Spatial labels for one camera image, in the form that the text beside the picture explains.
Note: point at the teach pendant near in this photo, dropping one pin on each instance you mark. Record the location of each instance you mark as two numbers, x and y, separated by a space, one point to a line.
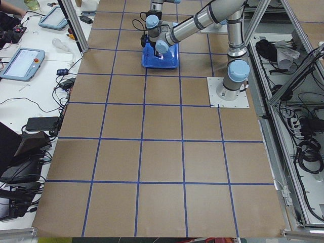
23 65

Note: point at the aluminium frame post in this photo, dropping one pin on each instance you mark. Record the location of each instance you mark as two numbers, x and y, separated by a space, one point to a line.
73 22

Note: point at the gold screwdriver handle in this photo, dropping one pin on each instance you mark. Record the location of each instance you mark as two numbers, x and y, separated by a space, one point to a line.
71 36

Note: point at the clear plastic bottle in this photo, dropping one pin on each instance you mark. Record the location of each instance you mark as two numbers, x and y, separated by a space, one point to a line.
60 45

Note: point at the teach pendant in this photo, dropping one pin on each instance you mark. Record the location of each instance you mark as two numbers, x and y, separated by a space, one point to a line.
23 65
54 19

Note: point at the black power brick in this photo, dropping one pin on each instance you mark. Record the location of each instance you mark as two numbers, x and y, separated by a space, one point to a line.
35 124

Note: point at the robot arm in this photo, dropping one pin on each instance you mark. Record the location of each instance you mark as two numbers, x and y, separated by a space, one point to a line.
221 17
156 7

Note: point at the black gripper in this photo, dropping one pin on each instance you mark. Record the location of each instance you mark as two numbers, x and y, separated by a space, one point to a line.
155 47

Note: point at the teach pendant far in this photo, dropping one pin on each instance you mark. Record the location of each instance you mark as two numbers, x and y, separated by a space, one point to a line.
54 19

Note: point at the black power adapter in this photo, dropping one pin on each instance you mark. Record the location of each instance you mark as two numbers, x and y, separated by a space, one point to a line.
86 19

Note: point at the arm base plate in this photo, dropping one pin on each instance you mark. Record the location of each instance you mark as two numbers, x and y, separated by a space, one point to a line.
220 97

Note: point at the blue plastic tray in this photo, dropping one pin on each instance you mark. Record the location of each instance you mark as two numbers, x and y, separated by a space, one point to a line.
169 60

